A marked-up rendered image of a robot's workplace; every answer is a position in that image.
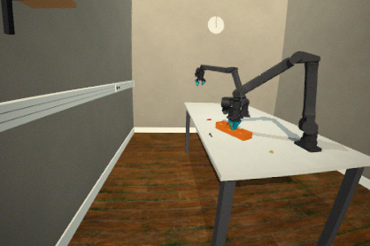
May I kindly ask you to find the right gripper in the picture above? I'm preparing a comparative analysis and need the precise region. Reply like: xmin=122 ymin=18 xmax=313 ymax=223
xmin=195 ymin=74 xmax=205 ymax=86

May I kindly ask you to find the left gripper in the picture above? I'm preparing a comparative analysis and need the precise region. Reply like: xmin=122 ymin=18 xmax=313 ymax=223
xmin=227 ymin=108 xmax=243 ymax=131

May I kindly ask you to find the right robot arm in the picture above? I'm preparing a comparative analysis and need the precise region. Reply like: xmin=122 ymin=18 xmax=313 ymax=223
xmin=195 ymin=65 xmax=250 ymax=117

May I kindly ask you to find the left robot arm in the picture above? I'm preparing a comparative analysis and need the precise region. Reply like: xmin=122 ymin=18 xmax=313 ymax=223
xmin=221 ymin=51 xmax=322 ymax=152

